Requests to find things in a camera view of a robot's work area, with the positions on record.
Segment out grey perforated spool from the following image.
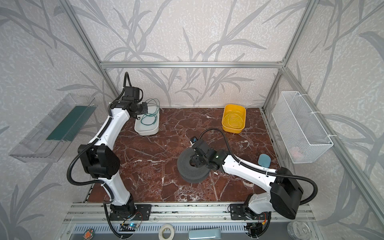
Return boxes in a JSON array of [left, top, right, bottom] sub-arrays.
[[177, 148, 211, 184]]

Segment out green cable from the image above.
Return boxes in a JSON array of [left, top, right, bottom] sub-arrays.
[[140, 98, 160, 126]]

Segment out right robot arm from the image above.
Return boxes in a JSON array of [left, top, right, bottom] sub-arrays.
[[189, 136, 319, 220]]

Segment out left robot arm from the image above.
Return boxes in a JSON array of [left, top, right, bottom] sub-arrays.
[[67, 72, 148, 218]]

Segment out white plastic bin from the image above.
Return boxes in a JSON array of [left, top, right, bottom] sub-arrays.
[[134, 106, 160, 136]]

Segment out yellow plastic bin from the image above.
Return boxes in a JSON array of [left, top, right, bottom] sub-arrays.
[[222, 104, 246, 134]]

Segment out light blue spatula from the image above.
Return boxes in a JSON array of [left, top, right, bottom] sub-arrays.
[[258, 154, 272, 168]]

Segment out light blue box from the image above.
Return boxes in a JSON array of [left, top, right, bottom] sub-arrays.
[[188, 229, 222, 240]]

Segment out white tape roll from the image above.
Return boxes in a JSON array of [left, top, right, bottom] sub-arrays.
[[158, 224, 175, 240]]

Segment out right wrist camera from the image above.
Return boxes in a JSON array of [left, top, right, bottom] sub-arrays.
[[190, 136, 199, 145]]

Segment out yellow cable coil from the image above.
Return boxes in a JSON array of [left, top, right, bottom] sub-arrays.
[[224, 110, 245, 130]]

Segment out clear wall shelf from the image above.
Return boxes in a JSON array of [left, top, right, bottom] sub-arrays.
[[9, 94, 98, 163]]

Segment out white wire basket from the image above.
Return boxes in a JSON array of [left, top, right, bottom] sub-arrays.
[[272, 91, 334, 164]]

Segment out aluminium mounting rail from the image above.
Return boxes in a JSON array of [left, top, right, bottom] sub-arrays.
[[61, 201, 316, 224]]

